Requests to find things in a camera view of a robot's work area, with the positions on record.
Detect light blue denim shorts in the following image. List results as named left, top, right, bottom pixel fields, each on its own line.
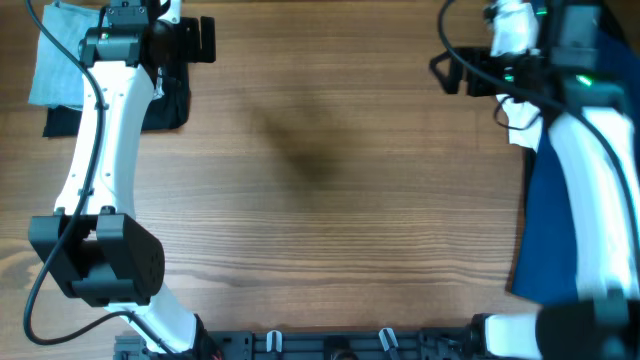
left=28, top=1, right=99, bottom=110

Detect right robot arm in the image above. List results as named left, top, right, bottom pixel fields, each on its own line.
left=444, top=1, right=639, bottom=359

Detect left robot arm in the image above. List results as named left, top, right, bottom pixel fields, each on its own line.
left=29, top=1, right=222, bottom=359

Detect white shirt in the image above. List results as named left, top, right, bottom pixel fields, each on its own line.
left=487, top=0, right=549, bottom=153

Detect folded black trousers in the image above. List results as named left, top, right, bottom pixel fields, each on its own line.
left=29, top=63, right=190, bottom=138

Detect dark blue shirt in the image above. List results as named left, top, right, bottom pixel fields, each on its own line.
left=508, top=7, right=639, bottom=305

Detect left black cable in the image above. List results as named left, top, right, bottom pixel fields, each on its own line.
left=22, top=0, right=166, bottom=356

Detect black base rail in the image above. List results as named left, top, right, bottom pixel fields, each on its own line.
left=113, top=327, right=481, bottom=360

